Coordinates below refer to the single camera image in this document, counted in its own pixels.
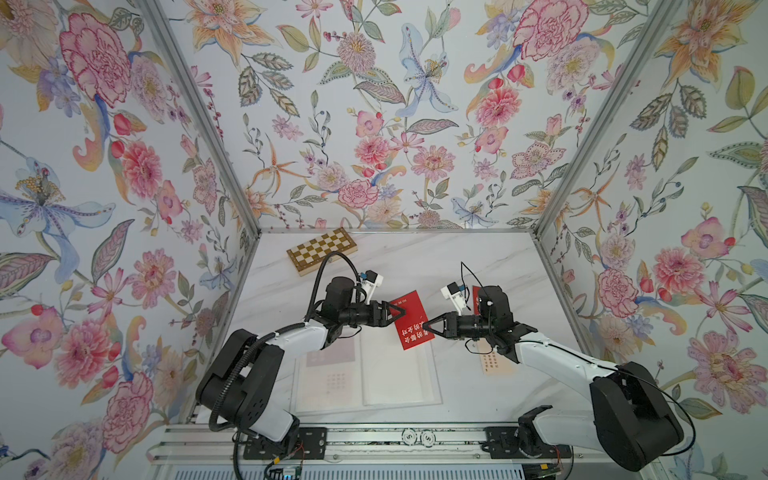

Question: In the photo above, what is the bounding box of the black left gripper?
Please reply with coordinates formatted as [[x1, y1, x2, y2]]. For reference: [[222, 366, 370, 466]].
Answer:
[[338, 299, 404, 328]]

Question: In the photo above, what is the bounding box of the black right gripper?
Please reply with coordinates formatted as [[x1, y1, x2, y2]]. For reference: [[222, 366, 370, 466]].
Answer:
[[424, 313, 496, 341]]

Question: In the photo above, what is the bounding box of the red card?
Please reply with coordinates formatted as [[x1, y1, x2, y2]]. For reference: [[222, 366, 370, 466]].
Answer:
[[472, 286, 481, 315], [390, 290, 436, 350]]

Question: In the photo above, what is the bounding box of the white photo album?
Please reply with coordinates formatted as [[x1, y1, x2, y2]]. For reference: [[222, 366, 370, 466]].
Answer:
[[291, 329, 442, 416]]

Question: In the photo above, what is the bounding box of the beige card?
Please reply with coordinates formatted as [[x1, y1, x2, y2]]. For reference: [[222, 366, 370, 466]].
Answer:
[[480, 352, 516, 376]]

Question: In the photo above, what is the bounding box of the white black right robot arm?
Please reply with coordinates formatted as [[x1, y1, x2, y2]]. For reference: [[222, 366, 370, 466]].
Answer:
[[422, 284, 684, 472]]

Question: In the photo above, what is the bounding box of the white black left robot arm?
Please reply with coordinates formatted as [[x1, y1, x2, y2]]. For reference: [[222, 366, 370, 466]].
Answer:
[[196, 277, 406, 450]]

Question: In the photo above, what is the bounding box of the wooden folding chess board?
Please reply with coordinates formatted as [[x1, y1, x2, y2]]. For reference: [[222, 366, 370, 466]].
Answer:
[[286, 228, 358, 277]]

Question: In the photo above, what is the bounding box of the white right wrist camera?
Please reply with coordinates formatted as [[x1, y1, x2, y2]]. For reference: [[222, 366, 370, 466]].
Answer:
[[441, 282, 468, 315]]

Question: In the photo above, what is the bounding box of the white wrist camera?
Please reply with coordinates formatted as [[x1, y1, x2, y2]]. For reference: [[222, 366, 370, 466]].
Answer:
[[441, 282, 468, 315], [360, 270, 384, 304]]

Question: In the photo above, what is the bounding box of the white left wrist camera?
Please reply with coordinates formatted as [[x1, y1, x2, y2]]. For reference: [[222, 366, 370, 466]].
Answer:
[[360, 270, 384, 304]]

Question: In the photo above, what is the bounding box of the thin black right cable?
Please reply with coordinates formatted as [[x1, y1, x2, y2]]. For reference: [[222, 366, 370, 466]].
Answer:
[[458, 261, 697, 457]]

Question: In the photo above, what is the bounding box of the black corrugated left cable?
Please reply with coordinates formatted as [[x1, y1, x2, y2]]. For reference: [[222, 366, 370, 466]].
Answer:
[[206, 250, 364, 433]]

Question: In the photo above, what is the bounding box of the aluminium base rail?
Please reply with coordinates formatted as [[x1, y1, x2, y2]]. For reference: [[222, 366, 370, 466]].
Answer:
[[146, 419, 661, 480]]

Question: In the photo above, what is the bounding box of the aluminium corner post left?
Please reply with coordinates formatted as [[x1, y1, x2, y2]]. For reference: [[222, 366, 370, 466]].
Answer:
[[137, 0, 261, 240]]

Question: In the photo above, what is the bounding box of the aluminium corner post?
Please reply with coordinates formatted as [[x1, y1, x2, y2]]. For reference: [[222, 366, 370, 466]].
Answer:
[[530, 1, 680, 240], [137, 0, 261, 240]]

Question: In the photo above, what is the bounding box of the aluminium corner post right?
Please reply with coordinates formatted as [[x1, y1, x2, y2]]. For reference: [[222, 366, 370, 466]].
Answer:
[[530, 1, 680, 240]]

